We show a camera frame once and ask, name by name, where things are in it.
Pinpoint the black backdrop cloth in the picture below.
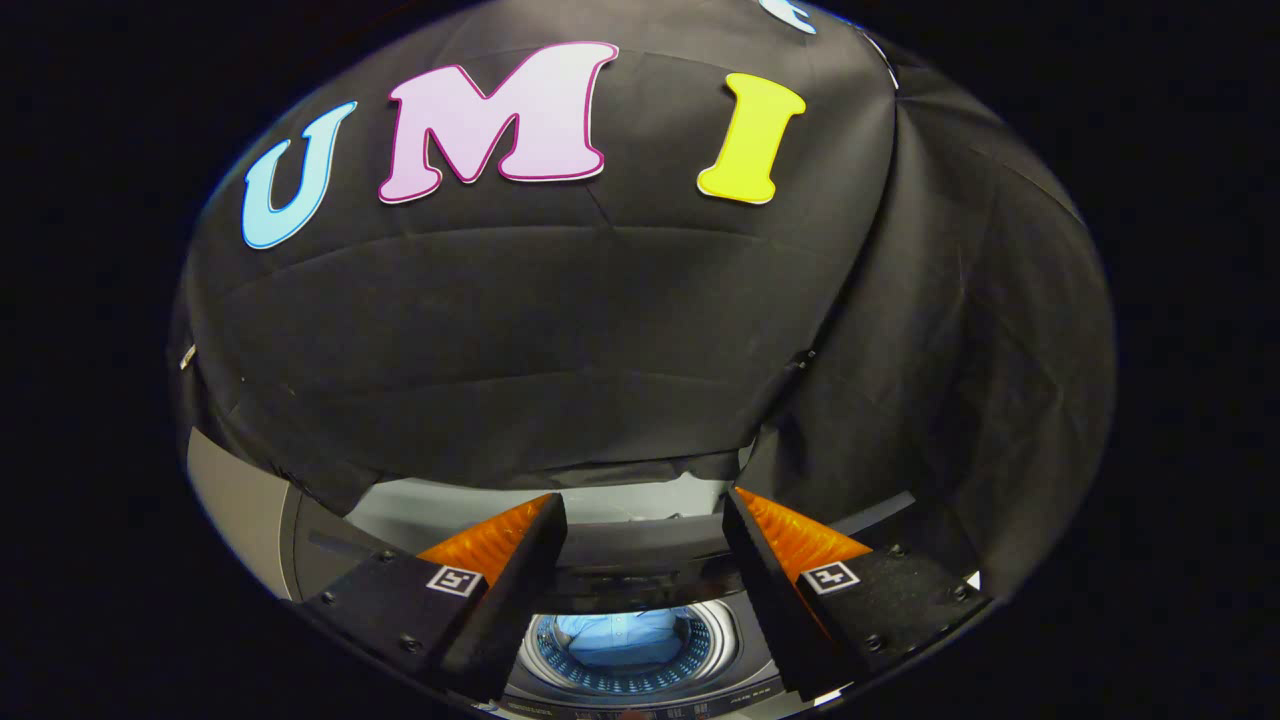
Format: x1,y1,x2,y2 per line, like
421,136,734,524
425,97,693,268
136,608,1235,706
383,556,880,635
168,0,1116,601

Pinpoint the light blue polo shirt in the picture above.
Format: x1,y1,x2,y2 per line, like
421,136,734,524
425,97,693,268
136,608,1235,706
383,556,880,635
555,608,693,669

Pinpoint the black washing machine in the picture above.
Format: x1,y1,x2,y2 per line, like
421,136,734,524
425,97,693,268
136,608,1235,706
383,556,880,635
280,488,986,720

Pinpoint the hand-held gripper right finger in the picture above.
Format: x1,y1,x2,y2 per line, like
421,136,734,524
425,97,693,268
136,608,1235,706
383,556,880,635
722,487,993,701

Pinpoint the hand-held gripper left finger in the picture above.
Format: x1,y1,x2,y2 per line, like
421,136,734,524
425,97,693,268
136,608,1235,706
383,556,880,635
300,492,569,704

